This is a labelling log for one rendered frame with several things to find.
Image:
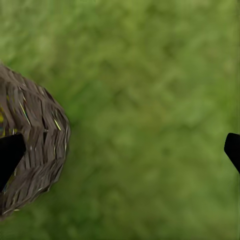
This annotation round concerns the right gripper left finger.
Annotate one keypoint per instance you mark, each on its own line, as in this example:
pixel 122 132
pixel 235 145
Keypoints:
pixel 12 150

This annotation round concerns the wicker basket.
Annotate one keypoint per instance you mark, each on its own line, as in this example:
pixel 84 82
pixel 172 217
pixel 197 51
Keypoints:
pixel 28 108

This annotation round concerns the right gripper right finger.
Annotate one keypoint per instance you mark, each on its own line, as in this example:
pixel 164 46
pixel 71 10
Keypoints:
pixel 232 149

